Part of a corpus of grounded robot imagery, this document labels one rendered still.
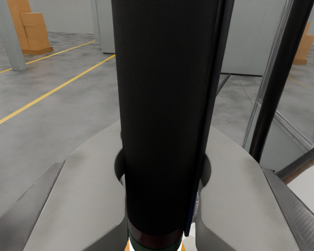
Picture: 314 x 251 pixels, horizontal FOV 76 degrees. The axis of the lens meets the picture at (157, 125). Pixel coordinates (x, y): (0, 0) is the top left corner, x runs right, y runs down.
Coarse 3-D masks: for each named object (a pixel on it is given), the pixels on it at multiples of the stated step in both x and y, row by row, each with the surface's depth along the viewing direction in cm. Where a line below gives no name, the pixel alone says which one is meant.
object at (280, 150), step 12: (252, 132) 150; (276, 132) 120; (276, 144) 120; (288, 144) 109; (264, 156) 132; (276, 156) 119; (288, 156) 108; (300, 156) 99; (264, 168) 132; (276, 168) 119
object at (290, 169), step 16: (304, 0) 10; (304, 16) 10; (288, 32) 11; (288, 48) 11; (288, 64) 12; (272, 80) 13; (272, 96) 13; (272, 112) 13; (256, 128) 15; (256, 144) 15; (256, 160) 16; (304, 160) 26
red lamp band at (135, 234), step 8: (128, 216) 11; (128, 224) 11; (184, 224) 11; (136, 232) 10; (144, 232) 10; (176, 232) 10; (136, 240) 11; (144, 240) 10; (152, 240) 10; (160, 240) 10; (168, 240) 10; (176, 240) 11
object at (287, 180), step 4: (312, 160) 28; (304, 164) 27; (308, 164) 27; (312, 164) 28; (300, 168) 26; (304, 168) 26; (296, 172) 25; (300, 172) 26; (288, 176) 25; (292, 176) 25; (296, 176) 25; (284, 180) 24; (288, 180) 24; (292, 180) 25
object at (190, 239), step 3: (189, 237) 18; (192, 237) 18; (183, 240) 17; (186, 240) 17; (189, 240) 17; (192, 240) 17; (183, 243) 17; (186, 243) 17; (189, 243) 17; (192, 243) 17; (186, 246) 17; (189, 246) 17; (192, 246) 17; (195, 246) 17; (186, 249) 17; (189, 249) 17; (192, 249) 17; (195, 249) 17
